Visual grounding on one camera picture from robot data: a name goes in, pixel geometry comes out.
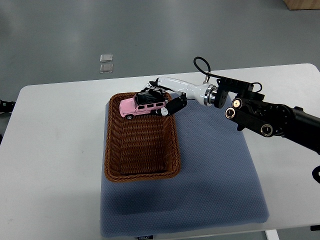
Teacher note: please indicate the brown wicker basket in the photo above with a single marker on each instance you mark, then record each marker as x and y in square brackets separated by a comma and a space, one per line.
[143, 148]

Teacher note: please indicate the wooden furniture corner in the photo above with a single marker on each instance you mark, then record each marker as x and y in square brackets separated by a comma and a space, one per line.
[302, 4]

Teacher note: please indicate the upper clear floor plate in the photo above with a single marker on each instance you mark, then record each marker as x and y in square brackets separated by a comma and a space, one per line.
[106, 57]

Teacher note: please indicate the white table leg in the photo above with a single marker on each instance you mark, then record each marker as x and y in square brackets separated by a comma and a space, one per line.
[272, 234]

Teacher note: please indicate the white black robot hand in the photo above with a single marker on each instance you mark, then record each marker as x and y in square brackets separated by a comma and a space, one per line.
[204, 94]

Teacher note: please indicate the pink toy car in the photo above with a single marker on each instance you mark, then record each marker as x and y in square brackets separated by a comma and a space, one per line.
[142, 103]

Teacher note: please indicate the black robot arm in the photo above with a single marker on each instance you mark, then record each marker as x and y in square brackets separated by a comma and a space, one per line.
[249, 111]

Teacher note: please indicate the blue gray foam mat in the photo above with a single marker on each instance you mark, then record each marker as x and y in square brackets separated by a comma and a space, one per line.
[217, 184]

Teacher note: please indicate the black device at left edge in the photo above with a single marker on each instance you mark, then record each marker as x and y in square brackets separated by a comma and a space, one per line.
[7, 106]

